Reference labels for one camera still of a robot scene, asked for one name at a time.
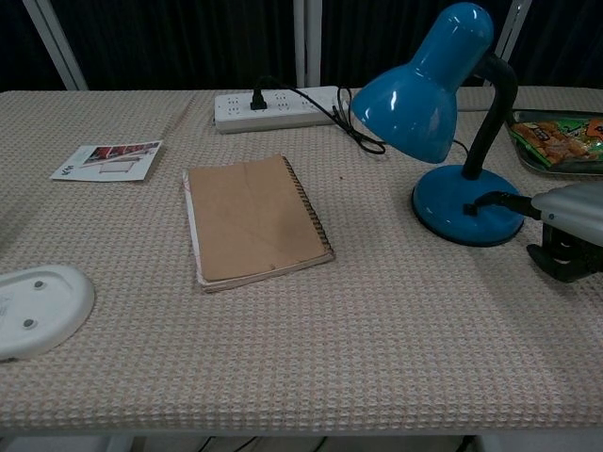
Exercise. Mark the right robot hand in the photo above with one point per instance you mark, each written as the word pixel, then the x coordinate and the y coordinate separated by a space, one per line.
pixel 572 221

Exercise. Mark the blue desk lamp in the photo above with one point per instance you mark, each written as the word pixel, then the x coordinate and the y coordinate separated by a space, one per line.
pixel 438 108

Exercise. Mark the white oval plastic object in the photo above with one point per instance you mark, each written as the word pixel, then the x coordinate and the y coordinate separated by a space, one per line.
pixel 37 308

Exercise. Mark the metal tray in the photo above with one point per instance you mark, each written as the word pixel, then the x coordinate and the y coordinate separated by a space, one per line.
pixel 532 162

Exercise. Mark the green orange snack bag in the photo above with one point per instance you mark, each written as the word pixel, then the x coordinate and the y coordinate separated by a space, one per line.
pixel 560 139

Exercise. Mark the beige waffle tablecloth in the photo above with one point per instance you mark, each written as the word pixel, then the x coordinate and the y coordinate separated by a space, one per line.
pixel 301 329

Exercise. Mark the white power strip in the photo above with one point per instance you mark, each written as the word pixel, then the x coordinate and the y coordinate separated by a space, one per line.
pixel 278 113

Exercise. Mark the brown spiral notebook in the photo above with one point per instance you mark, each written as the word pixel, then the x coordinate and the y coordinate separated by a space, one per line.
pixel 254 219

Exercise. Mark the printed paper card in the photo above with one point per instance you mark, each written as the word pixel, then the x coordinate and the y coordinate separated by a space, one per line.
pixel 108 161

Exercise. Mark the white slanted frame post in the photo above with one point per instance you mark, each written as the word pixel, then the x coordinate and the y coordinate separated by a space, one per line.
pixel 506 33
pixel 54 42

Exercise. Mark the white vertical frame post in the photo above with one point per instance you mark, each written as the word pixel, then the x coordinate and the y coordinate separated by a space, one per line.
pixel 307 42

